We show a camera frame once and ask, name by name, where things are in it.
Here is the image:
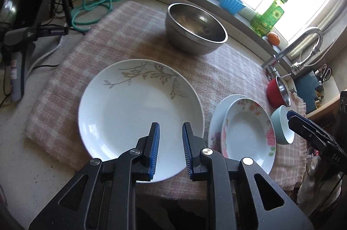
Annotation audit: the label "orange small object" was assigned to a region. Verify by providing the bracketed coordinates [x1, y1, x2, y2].
[266, 32, 281, 46]

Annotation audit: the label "small pink floral plate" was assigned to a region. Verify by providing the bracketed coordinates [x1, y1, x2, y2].
[221, 97, 277, 174]

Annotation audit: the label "blue silicone cup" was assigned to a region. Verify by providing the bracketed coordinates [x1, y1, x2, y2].
[220, 0, 245, 15]

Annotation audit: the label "scissors in sink caddy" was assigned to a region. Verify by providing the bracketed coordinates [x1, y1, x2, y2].
[318, 64, 332, 85]

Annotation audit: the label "green dish soap bottle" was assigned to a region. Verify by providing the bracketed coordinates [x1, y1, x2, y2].
[250, 0, 288, 37]

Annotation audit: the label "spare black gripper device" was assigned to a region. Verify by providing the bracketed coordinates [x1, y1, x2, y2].
[1, 25, 69, 102]

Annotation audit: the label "red steel bowl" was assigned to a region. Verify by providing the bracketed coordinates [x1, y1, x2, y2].
[266, 76, 291, 109]

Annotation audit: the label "stainless steel bowl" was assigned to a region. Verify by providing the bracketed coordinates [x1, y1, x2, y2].
[165, 2, 228, 55]

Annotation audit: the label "large pink floral plate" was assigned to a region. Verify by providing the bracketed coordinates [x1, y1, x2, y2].
[208, 94, 245, 152]

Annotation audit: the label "large white bowl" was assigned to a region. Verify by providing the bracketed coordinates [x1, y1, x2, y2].
[270, 105, 295, 145]

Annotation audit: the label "chrome kitchen faucet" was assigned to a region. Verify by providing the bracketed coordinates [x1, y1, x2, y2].
[261, 26, 324, 78]

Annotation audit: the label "white plate leaf pattern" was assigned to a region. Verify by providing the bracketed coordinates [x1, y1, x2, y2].
[78, 59, 205, 182]

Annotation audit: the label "white gloved right hand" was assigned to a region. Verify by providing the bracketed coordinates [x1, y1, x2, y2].
[297, 156, 342, 216]

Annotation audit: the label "pink checked cloth mat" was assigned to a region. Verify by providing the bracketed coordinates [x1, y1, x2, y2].
[25, 0, 308, 202]

